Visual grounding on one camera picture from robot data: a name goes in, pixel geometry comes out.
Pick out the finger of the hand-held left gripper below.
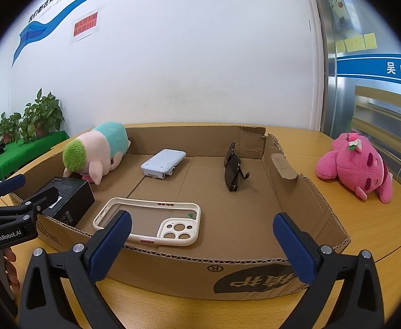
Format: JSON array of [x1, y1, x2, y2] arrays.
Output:
[[0, 187, 60, 220], [0, 174, 26, 209]]

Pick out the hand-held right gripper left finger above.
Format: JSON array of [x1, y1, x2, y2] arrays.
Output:
[[18, 210, 133, 329]]

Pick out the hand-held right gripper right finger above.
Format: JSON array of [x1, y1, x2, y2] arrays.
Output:
[[272, 212, 385, 329]]

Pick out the black packaging box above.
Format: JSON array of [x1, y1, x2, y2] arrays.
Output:
[[36, 177, 96, 228]]

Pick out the cardboard box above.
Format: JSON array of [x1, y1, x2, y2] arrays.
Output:
[[9, 125, 352, 300]]

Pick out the cream phone case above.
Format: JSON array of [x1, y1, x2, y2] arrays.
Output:
[[93, 197, 202, 246]]

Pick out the white rectangular device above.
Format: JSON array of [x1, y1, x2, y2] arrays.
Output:
[[141, 149, 187, 180]]

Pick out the black sunglasses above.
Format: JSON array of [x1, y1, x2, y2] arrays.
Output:
[[224, 142, 250, 192]]

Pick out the wooden desktop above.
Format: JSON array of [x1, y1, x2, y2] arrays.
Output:
[[0, 123, 401, 329]]

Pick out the person's left hand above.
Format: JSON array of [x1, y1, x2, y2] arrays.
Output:
[[4, 248, 19, 292]]

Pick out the green table cloth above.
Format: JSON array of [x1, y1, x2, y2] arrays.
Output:
[[0, 131, 70, 187]]

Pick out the small potted plant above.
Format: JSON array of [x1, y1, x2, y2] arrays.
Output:
[[0, 112, 22, 144]]

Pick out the pastel pig plush toy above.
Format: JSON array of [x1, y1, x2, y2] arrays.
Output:
[[62, 121, 133, 186]]

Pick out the large potted plant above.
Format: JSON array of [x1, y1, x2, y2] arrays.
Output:
[[21, 88, 65, 143]]

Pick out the pink plush bear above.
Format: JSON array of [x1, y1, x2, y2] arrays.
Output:
[[316, 132, 394, 204]]

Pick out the glass door with blue band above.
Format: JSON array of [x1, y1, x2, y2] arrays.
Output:
[[310, 0, 401, 192]]

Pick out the cartoon sticker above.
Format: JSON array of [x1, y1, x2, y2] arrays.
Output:
[[327, 0, 350, 30]]

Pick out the blue wave wall decal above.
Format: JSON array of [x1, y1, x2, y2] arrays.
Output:
[[12, 0, 256, 66]]

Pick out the red wall sign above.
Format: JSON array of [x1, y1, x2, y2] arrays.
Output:
[[71, 15, 100, 43]]

